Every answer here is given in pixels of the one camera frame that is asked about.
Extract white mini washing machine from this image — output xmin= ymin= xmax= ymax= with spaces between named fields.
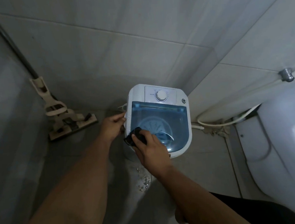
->
xmin=120 ymin=80 xmax=194 ymax=162

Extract beige sponge mop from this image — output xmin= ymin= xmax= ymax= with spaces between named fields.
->
xmin=0 ymin=0 xmax=100 ymax=146

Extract black shorts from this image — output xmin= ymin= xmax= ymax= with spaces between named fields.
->
xmin=209 ymin=185 xmax=295 ymax=224

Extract white round timer dial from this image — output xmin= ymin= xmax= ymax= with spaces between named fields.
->
xmin=155 ymin=89 xmax=168 ymax=102

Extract black cloth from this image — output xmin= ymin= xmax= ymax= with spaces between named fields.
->
xmin=123 ymin=127 xmax=148 ymax=148

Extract blue transparent washer lid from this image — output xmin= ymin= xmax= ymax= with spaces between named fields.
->
xmin=124 ymin=97 xmax=192 ymax=154

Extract person's right forearm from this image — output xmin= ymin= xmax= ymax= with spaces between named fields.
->
xmin=152 ymin=158 xmax=251 ymax=224

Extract white flexible water hose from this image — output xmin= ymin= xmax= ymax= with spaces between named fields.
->
xmin=194 ymin=75 xmax=289 ymax=129

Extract person's leg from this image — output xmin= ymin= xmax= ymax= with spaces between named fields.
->
xmin=174 ymin=204 xmax=188 ymax=224

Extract person's right hand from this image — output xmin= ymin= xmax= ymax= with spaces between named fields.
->
xmin=131 ymin=127 xmax=174 ymax=177

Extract person's left hand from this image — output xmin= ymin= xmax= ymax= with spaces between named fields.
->
xmin=98 ymin=113 xmax=129 ymax=146

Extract metal wall valve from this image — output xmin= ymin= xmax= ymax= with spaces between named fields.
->
xmin=278 ymin=67 xmax=295 ymax=83

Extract person's left forearm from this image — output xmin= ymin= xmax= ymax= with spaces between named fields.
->
xmin=2 ymin=134 xmax=121 ymax=224

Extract white toilet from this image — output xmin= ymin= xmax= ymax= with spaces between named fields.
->
xmin=232 ymin=79 xmax=295 ymax=224

